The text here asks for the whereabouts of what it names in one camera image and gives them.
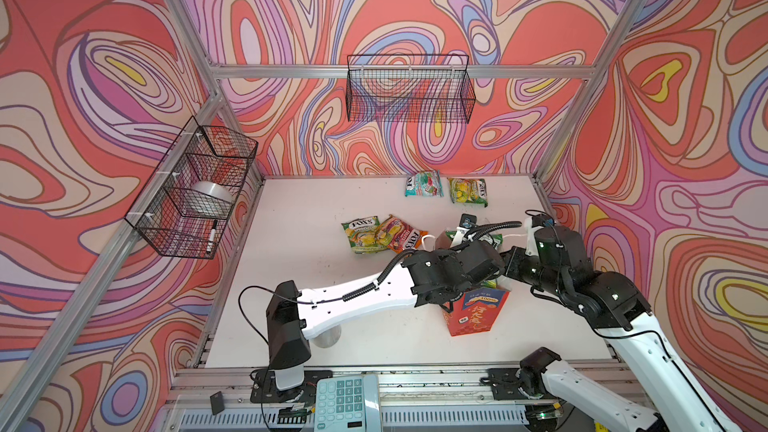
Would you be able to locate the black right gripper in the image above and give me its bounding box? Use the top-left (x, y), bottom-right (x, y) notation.
top-left (497, 246), bottom-right (568, 300)

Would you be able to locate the white tape roll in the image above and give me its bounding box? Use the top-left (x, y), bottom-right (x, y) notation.
top-left (185, 181), bottom-right (235, 220)

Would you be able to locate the yellow green lemon snack bag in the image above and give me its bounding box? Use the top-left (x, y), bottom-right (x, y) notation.
top-left (448, 177), bottom-right (489, 207)

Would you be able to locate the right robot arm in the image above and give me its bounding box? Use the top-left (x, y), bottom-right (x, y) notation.
top-left (502, 226), bottom-right (739, 431)

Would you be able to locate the green spring tea snack bag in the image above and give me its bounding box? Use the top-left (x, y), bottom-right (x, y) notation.
top-left (342, 216), bottom-right (387, 254)

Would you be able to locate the back wire basket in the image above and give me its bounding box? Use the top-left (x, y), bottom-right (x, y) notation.
top-left (345, 52), bottom-right (476, 124)

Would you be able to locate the wire basket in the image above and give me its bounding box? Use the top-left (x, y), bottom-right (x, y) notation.
top-left (124, 118), bottom-right (258, 259)
top-left (345, 52), bottom-right (476, 124)

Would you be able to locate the dark green snack bag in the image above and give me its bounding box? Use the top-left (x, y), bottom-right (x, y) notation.
top-left (445, 230), bottom-right (503, 289)

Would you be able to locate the teal mint snack bag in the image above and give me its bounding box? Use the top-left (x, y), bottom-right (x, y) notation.
top-left (404, 170), bottom-right (443, 197)

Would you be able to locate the teal calculator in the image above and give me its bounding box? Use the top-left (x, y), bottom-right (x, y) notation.
top-left (313, 374), bottom-right (383, 432)

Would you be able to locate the orange snack bag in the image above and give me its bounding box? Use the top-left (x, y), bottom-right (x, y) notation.
top-left (375, 215), bottom-right (428, 253)

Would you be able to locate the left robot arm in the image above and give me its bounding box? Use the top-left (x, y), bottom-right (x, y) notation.
top-left (266, 241), bottom-right (506, 391)

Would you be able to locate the red white paper bag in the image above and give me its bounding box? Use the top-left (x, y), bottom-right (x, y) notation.
top-left (421, 231), bottom-right (524, 337)

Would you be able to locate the black marker in basket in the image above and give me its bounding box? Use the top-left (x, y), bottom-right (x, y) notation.
top-left (206, 220), bottom-right (218, 255)

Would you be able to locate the left wire basket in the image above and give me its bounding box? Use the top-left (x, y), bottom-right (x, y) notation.
top-left (124, 118), bottom-right (258, 259)

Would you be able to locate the pen cup with pens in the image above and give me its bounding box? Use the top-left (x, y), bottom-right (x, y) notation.
top-left (311, 325), bottom-right (342, 349)

